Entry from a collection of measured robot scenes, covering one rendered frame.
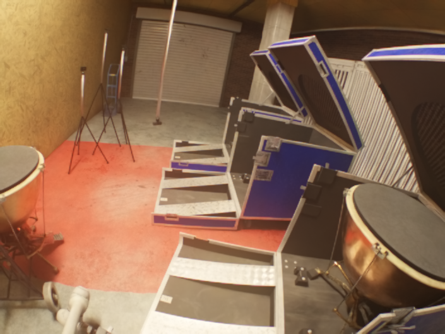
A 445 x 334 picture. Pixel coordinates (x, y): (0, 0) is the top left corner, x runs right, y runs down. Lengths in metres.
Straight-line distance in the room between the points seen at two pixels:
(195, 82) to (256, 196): 5.94
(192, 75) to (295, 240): 6.45
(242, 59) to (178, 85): 2.33
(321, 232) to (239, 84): 6.68
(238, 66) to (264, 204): 6.28
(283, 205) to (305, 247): 0.49
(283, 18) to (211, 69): 3.60
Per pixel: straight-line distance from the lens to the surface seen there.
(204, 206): 2.16
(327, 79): 1.82
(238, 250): 1.82
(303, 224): 1.66
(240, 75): 7.83
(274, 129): 2.66
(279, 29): 4.63
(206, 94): 7.54
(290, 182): 1.97
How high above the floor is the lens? 1.40
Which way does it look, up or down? 25 degrees down
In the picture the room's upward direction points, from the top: 12 degrees clockwise
